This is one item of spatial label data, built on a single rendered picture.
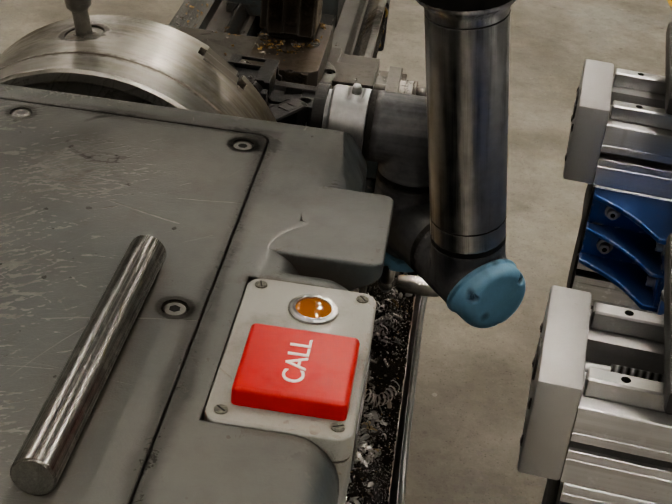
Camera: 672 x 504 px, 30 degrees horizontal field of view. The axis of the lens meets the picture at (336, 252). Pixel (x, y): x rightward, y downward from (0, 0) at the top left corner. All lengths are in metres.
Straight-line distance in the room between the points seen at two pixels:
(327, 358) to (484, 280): 0.57
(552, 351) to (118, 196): 0.35
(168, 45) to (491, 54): 0.28
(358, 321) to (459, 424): 1.94
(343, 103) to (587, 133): 0.27
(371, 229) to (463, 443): 1.82
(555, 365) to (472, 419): 1.73
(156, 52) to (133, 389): 0.48
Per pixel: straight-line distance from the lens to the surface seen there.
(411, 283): 1.77
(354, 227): 0.80
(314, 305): 0.72
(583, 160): 1.39
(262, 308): 0.72
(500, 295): 1.24
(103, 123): 0.91
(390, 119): 1.29
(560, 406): 0.94
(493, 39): 1.11
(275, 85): 1.35
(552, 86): 4.23
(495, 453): 2.60
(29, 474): 0.59
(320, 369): 0.66
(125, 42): 1.09
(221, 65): 1.14
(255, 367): 0.65
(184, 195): 0.82
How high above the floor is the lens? 1.67
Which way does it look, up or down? 32 degrees down
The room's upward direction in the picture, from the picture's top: 6 degrees clockwise
